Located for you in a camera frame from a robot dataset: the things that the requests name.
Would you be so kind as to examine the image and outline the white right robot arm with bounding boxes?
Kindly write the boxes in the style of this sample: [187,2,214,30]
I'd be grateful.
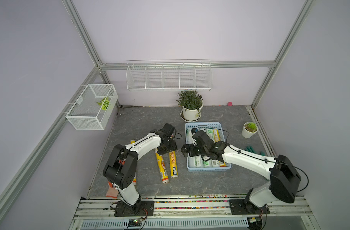
[181,130,301,209]

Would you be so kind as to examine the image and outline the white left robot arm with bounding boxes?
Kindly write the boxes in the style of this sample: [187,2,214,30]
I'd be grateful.
[103,123,177,208]

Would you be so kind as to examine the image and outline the blue plastic basket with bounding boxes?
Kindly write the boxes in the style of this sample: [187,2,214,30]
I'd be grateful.
[185,122,231,172]

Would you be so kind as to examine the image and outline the large potted green plant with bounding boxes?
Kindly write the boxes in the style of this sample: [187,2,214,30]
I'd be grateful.
[177,90,204,121]

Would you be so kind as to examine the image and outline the small potted succulent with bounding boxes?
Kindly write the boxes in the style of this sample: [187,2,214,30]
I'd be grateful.
[242,122,258,139]

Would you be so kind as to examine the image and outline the orange work glove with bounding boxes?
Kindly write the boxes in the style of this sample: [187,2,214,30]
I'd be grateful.
[106,182,119,199]

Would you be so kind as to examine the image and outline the green leaf toy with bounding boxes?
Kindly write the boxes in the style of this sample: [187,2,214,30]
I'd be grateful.
[97,97,110,111]

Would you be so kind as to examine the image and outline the white vent grille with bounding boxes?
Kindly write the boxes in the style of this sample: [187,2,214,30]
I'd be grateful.
[77,217,249,230]

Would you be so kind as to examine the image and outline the white wire wall shelf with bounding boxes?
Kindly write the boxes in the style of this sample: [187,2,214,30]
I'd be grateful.
[126,59,213,91]

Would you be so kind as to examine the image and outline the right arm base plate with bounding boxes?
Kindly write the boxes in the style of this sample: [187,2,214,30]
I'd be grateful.
[229,199,270,216]

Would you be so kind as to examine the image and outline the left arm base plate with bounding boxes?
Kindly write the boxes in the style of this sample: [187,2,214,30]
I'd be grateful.
[114,201,154,217]

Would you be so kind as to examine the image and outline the white mesh wall basket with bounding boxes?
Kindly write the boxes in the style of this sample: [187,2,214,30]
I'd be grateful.
[65,83,118,130]

